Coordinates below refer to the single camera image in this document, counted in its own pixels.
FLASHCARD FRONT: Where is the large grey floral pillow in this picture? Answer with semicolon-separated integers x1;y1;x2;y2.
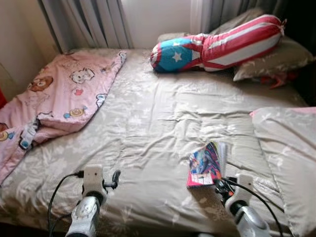
249;106;316;237

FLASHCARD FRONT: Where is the grey curtain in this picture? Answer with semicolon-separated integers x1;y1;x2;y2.
39;0;133;54

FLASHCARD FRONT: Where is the dark grey pillow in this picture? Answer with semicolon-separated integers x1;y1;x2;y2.
207;6;270;35

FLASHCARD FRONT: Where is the red white striped star bolster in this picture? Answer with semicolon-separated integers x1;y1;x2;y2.
150;14;287;74

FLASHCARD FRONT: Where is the red cloth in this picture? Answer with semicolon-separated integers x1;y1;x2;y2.
264;71;299;90

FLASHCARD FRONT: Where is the colourful comic book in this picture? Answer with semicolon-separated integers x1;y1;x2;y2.
186;141;229;189

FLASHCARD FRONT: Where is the pink cartoon print blanket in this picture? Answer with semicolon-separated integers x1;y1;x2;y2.
0;51;127;183

